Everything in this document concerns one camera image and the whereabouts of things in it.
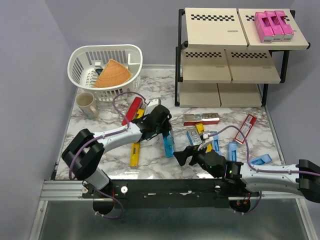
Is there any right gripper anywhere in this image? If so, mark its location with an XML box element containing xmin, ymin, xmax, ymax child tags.
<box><xmin>173</xmin><ymin>141</ymin><xmax>219</xmax><ymax>178</ymax></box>

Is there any silver blue toothpaste box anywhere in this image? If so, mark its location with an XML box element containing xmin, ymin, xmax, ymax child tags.
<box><xmin>186</xmin><ymin>128</ymin><xmax>203</xmax><ymax>146</ymax></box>
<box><xmin>162</xmin><ymin>131</ymin><xmax>175</xmax><ymax>158</ymax></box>

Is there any pink toothpaste box horizontal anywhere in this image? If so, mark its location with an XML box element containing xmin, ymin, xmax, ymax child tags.
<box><xmin>254</xmin><ymin>12</ymin><xmax>275</xmax><ymax>44</ymax></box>

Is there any pink toothpaste box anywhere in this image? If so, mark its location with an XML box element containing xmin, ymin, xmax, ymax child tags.
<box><xmin>275</xmin><ymin>10</ymin><xmax>294</xmax><ymax>42</ymax></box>
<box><xmin>264</xmin><ymin>10</ymin><xmax>285</xmax><ymax>42</ymax></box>

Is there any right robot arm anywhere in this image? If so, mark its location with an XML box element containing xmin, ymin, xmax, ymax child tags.
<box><xmin>173</xmin><ymin>145</ymin><xmax>320</xmax><ymax>203</ymax></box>

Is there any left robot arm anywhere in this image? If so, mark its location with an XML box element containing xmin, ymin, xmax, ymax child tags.
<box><xmin>61</xmin><ymin>104</ymin><xmax>172</xmax><ymax>198</ymax></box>

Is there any black three-tier shelf rack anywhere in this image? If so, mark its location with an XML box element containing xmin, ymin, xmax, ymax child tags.
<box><xmin>174</xmin><ymin>7</ymin><xmax>310</xmax><ymax>108</ymax></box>

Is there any yellow toothpaste box upper left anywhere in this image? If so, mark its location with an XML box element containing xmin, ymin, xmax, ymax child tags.
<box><xmin>135</xmin><ymin>108</ymin><xmax>145</xmax><ymax>119</ymax></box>

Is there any yellow toothpaste box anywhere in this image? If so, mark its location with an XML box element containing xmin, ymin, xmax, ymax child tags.
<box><xmin>135</xmin><ymin>108</ymin><xmax>145</xmax><ymax>119</ymax></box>
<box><xmin>195</xmin><ymin>123</ymin><xmax>213</xmax><ymax>153</ymax></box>
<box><xmin>129</xmin><ymin>142</ymin><xmax>140</xmax><ymax>168</ymax></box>

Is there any light blue toothpaste box centre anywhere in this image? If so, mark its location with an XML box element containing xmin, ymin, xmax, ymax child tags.
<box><xmin>211</xmin><ymin>134</ymin><xmax>222</xmax><ymax>155</ymax></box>

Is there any light blue toothpaste box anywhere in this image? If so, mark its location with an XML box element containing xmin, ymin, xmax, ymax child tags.
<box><xmin>227</xmin><ymin>141</ymin><xmax>237</xmax><ymax>162</ymax></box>
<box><xmin>211</xmin><ymin>134</ymin><xmax>222</xmax><ymax>155</ymax></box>

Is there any red toothpaste box left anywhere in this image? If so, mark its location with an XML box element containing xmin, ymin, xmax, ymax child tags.
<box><xmin>125</xmin><ymin>97</ymin><xmax>143</xmax><ymax>122</ymax></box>

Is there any yellow toothpaste box centre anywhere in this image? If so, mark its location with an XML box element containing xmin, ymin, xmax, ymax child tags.
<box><xmin>195</xmin><ymin>123</ymin><xmax>213</xmax><ymax>153</ymax></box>

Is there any yellow toothpaste box lower left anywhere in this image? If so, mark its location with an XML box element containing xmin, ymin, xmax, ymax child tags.
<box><xmin>129</xmin><ymin>142</ymin><xmax>140</xmax><ymax>168</ymax></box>

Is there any light blue toothpaste box right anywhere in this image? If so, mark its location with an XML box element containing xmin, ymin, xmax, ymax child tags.
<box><xmin>227</xmin><ymin>141</ymin><xmax>237</xmax><ymax>162</ymax></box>

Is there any silver red toothpaste box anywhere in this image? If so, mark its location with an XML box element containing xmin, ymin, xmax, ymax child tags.
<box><xmin>183</xmin><ymin>113</ymin><xmax>220</xmax><ymax>126</ymax></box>

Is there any red white toothpaste box right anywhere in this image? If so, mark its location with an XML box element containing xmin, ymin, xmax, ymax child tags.
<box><xmin>234</xmin><ymin>114</ymin><xmax>257</xmax><ymax>144</ymax></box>

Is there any orange woven fan mat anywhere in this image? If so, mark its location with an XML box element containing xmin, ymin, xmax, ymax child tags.
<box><xmin>93</xmin><ymin>59</ymin><xmax>132</xmax><ymax>88</ymax></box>

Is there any white plastic basket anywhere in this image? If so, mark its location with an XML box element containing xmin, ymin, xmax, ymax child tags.
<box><xmin>67</xmin><ymin>44</ymin><xmax>143</xmax><ymax>102</ymax></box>

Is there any light blue toothpaste box corner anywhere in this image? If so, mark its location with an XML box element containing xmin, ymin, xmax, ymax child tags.
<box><xmin>249</xmin><ymin>154</ymin><xmax>272</xmax><ymax>166</ymax></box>

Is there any beige ceramic mug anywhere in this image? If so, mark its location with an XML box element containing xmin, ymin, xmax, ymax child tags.
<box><xmin>75</xmin><ymin>92</ymin><xmax>99</xmax><ymax>120</ymax></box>

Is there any black item in basket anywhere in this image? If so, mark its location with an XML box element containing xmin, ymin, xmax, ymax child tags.
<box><xmin>94</xmin><ymin>62</ymin><xmax>104</xmax><ymax>76</ymax></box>

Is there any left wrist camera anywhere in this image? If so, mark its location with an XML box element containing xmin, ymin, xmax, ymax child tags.
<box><xmin>144</xmin><ymin>98</ymin><xmax>161</xmax><ymax>115</ymax></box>

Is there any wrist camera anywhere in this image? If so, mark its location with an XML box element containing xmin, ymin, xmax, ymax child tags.
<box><xmin>201</xmin><ymin>130</ymin><xmax>217</xmax><ymax>144</ymax></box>
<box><xmin>144</xmin><ymin>98</ymin><xmax>161</xmax><ymax>115</ymax></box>

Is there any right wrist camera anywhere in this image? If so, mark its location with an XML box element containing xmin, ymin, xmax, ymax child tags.
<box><xmin>201</xmin><ymin>130</ymin><xmax>217</xmax><ymax>144</ymax></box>

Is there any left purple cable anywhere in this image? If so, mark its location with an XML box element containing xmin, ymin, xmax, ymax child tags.
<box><xmin>68</xmin><ymin>91</ymin><xmax>148</xmax><ymax>180</ymax></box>

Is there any purple cable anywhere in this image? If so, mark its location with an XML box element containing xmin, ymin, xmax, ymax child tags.
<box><xmin>68</xmin><ymin>91</ymin><xmax>148</xmax><ymax>180</ymax></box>
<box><xmin>209</xmin><ymin>125</ymin><xmax>320</xmax><ymax>175</ymax></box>

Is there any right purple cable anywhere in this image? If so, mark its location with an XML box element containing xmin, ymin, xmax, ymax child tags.
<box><xmin>209</xmin><ymin>125</ymin><xmax>320</xmax><ymax>175</ymax></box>

